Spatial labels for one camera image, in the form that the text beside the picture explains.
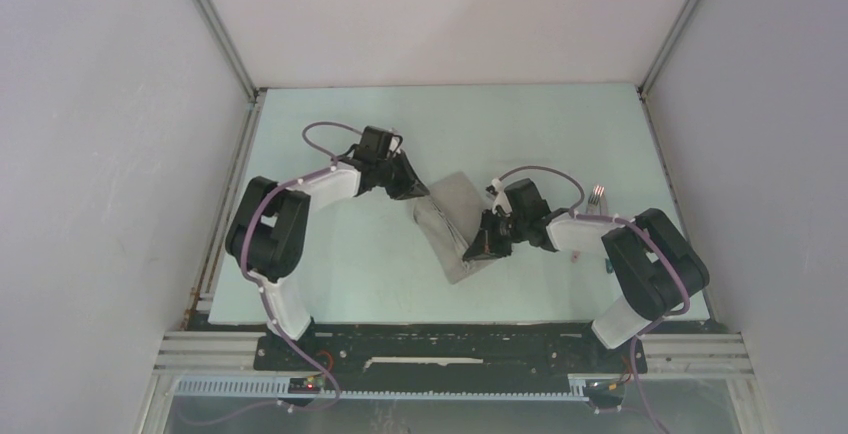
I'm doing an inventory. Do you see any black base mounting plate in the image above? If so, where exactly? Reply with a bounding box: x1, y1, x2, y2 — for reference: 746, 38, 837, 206
253, 322, 647, 393

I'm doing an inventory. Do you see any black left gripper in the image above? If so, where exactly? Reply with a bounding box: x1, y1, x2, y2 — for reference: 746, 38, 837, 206
375, 150, 429, 202

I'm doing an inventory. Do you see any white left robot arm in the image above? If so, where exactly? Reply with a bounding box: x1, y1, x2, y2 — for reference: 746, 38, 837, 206
224, 126, 430, 371

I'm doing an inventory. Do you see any left aluminium frame post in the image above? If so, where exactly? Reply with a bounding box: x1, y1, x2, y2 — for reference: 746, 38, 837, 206
192, 0, 259, 103

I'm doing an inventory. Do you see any right small circuit board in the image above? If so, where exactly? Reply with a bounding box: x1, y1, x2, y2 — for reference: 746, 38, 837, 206
584, 381, 627, 395

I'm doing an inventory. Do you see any fork with pink handle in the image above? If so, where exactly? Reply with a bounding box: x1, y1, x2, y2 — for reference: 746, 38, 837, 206
571, 184, 605, 263

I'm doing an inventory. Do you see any right aluminium frame post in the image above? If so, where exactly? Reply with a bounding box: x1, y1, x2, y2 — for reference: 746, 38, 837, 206
638, 0, 702, 100

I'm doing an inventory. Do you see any white slotted cable duct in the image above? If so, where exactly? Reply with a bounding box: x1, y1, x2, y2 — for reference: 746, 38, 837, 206
173, 376, 588, 402

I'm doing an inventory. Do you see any aluminium frame post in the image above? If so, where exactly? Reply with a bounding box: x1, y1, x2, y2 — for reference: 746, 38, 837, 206
638, 0, 702, 100
192, 0, 259, 103

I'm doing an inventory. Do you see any left small circuit board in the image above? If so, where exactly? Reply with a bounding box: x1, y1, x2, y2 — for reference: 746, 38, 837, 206
287, 377, 325, 394

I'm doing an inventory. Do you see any grey cloth napkin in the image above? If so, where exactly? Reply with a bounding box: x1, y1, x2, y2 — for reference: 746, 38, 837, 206
411, 172, 494, 285

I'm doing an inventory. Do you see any small circuit board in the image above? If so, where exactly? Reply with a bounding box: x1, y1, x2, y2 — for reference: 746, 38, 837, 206
287, 377, 325, 394
584, 381, 627, 395

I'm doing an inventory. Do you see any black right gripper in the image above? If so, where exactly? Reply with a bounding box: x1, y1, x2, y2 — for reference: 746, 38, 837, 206
465, 208, 529, 262

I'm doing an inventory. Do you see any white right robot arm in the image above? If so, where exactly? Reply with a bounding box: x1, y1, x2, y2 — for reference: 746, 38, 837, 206
463, 179, 709, 372

